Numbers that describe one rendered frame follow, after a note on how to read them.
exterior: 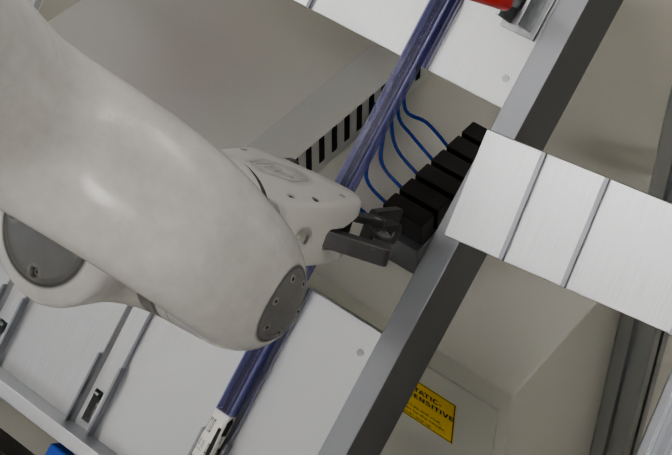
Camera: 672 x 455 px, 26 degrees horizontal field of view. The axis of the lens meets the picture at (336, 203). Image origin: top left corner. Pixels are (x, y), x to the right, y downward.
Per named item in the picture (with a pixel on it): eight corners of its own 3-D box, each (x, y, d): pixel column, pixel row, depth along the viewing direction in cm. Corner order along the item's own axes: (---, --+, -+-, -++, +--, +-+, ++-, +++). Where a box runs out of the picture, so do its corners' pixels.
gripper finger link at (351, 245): (372, 255, 93) (406, 246, 98) (271, 208, 95) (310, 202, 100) (366, 271, 93) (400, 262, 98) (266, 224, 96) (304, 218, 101)
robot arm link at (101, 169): (134, -16, 56) (348, 261, 83) (-143, -134, 63) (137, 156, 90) (6, 177, 55) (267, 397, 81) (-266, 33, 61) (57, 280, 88)
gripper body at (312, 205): (291, 191, 88) (376, 184, 98) (162, 130, 92) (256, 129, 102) (253, 304, 90) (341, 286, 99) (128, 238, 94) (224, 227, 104)
